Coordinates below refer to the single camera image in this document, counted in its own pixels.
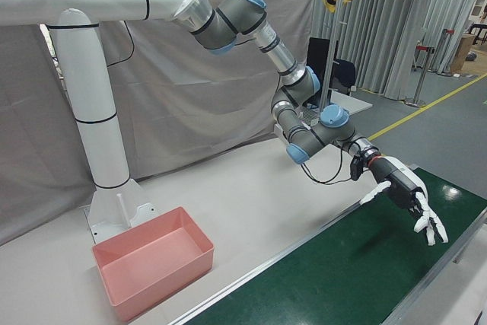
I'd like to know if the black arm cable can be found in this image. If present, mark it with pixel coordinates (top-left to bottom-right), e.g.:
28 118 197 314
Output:
298 142 362 185

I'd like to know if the green conveyor belt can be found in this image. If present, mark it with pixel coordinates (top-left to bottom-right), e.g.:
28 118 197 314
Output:
167 167 487 325

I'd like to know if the silver barrier stanchion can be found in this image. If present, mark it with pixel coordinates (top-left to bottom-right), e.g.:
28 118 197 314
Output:
404 27 437 107
437 27 456 77

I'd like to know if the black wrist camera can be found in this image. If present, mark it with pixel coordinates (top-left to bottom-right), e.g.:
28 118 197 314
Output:
349 153 366 182

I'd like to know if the black office chair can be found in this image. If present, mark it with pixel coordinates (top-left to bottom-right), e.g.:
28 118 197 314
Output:
330 58 357 96

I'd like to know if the pink plastic basket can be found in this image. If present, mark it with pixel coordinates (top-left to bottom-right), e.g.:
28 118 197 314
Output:
91 206 216 323

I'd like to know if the white robot torso column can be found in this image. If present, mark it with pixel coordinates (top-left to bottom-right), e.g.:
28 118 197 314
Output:
0 0 214 244

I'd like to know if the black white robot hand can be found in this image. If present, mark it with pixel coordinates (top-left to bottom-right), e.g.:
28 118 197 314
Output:
359 155 450 247

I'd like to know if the grey pleated curtain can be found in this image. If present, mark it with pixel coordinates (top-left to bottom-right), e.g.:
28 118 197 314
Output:
310 0 487 101

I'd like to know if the black background monitor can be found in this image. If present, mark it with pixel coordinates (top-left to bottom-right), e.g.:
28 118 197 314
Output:
306 37 331 109

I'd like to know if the brown cardboard box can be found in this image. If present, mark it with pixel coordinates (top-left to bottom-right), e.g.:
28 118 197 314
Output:
450 33 479 75

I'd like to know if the white background table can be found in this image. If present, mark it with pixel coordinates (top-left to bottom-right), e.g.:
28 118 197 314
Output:
302 91 373 116

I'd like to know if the grey fabric curtain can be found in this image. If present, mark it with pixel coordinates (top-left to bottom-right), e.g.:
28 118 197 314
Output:
0 0 319 248

